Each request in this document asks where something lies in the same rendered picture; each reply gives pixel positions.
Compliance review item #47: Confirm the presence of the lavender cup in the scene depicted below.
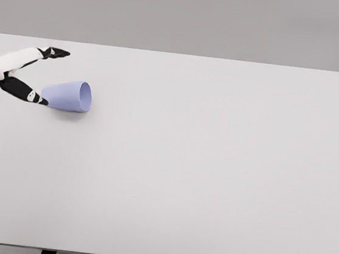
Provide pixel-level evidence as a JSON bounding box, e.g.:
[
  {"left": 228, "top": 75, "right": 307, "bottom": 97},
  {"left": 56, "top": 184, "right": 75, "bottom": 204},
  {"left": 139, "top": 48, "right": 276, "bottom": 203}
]
[{"left": 40, "top": 77, "right": 94, "bottom": 114}]

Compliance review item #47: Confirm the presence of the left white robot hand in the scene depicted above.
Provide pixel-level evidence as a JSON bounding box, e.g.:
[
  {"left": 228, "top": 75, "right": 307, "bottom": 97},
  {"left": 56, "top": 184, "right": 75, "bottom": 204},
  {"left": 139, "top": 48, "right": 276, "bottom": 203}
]
[{"left": 0, "top": 41, "right": 72, "bottom": 109}]

